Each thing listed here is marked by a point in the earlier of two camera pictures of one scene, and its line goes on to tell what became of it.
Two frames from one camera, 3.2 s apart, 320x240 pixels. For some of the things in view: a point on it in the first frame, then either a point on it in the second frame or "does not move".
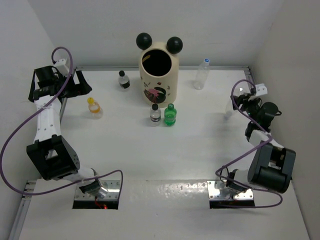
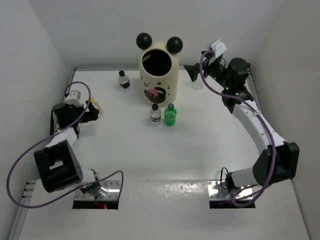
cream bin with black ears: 159,66 does not move
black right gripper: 245,99 to 193,70
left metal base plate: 112,186 does not move
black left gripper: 77,89 to 91,116
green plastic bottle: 170,114 does not move
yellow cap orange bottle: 94,108 does not move
